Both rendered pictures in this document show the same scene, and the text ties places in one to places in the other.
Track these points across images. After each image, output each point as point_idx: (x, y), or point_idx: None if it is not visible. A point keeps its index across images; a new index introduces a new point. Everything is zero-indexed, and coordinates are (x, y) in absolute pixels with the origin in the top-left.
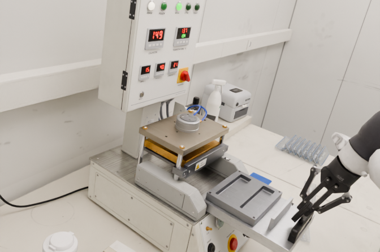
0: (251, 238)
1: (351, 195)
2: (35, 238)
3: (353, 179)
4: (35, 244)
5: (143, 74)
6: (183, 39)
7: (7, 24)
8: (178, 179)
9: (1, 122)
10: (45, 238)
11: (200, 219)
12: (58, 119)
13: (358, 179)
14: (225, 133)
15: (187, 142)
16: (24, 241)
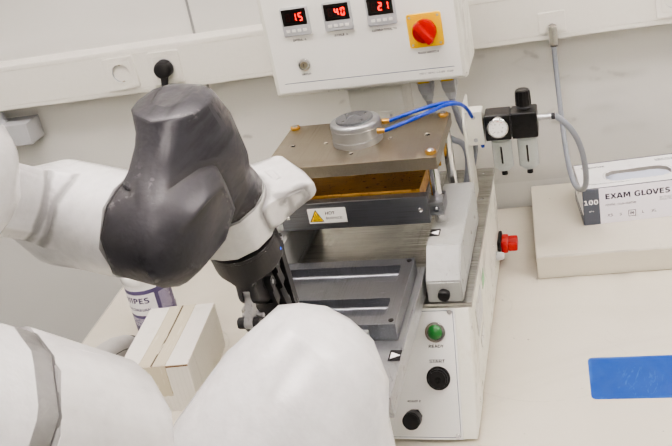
0: (443, 445)
1: (258, 318)
2: (218, 277)
3: (214, 265)
4: (207, 284)
5: (292, 26)
6: None
7: None
8: (284, 231)
9: (230, 103)
10: (223, 283)
11: None
12: (334, 113)
13: (229, 270)
14: (424, 167)
15: (298, 160)
16: (205, 276)
